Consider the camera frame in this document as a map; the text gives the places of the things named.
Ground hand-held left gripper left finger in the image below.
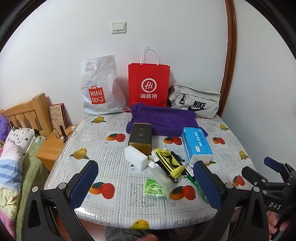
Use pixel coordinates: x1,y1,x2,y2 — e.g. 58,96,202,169
23,160,99,241

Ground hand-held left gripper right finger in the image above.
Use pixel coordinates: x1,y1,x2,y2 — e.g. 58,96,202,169
194,161,271,241

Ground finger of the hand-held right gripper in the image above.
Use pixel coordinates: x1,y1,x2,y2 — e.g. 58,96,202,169
242,166,270,187
264,157,296,183

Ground yellow pouch with black straps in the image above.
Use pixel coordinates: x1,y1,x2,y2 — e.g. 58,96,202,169
151,149,185,184

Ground green tissue packet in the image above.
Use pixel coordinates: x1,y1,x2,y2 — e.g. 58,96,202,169
144,178,167,200

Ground person's right hand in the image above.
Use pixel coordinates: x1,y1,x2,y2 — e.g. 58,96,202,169
266,211,285,233

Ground blue tissue pack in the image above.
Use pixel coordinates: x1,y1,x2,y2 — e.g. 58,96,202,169
181,127,213,164

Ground wooden nightstand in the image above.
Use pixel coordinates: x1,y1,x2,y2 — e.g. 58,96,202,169
36,126,78,172

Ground small dark tool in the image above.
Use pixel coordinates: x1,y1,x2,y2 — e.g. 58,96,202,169
59,125,69,144

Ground green blanket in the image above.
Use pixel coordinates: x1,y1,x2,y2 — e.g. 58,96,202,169
16,136,49,241

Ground camouflage trousers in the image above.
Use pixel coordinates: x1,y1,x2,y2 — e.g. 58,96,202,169
105,227,162,241

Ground dark tea tin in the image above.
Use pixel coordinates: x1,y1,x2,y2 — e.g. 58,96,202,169
128,122,152,155

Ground patterned notebook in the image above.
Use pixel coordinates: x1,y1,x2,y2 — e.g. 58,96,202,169
49,103,66,133

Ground colourful striped quilt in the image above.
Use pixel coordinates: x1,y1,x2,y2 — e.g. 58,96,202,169
0,139,26,239

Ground purple towel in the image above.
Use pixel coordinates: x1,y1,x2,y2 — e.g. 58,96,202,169
126,103,208,138

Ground floral pillow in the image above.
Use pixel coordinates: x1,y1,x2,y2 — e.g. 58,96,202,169
6,127,36,160

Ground grey waist bag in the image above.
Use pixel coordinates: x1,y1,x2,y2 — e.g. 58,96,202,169
168,83,221,119

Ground wooden headboard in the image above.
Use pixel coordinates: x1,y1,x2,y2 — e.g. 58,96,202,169
0,93,54,138

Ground purple plush toy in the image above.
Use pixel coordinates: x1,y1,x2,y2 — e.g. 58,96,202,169
0,115,12,142

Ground white plastic shopping bag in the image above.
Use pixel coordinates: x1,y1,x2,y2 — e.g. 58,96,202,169
80,55,127,115

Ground red paper bag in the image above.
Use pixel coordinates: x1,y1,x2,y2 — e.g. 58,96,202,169
128,46,170,108

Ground wooden door frame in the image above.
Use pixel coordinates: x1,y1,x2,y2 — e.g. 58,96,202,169
220,0,238,118

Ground white light switch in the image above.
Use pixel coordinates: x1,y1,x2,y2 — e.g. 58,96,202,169
112,22,127,35

